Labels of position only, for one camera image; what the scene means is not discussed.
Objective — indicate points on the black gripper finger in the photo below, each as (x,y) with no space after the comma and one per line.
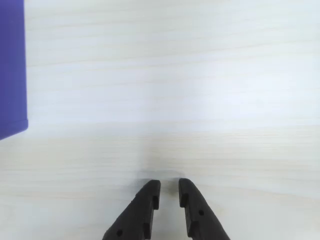
(200,215)
(136,215)

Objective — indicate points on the blue box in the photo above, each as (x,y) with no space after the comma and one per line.
(12,67)

